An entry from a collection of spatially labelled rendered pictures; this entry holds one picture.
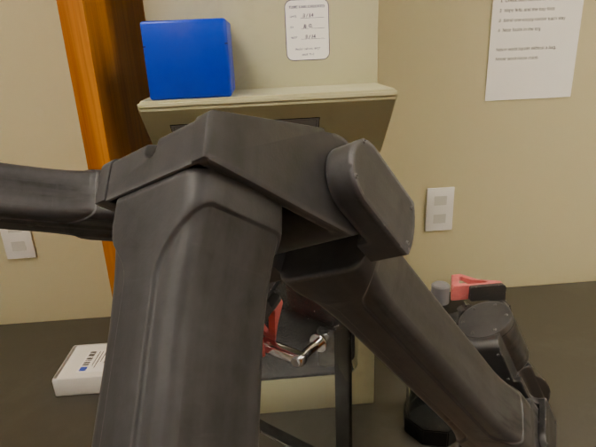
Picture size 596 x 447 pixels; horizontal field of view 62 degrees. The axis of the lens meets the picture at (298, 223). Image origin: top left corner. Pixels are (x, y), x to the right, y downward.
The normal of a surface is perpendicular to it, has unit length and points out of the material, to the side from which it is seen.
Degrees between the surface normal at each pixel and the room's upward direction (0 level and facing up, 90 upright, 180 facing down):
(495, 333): 25
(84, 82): 90
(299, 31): 90
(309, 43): 90
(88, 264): 90
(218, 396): 66
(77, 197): 50
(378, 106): 135
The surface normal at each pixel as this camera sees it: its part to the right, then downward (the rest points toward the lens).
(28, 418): -0.04, -0.94
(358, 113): 0.08, 0.90
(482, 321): -0.47, -0.82
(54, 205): 0.37, -0.38
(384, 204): 0.79, -0.22
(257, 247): 0.80, 0.00
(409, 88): 0.07, 0.33
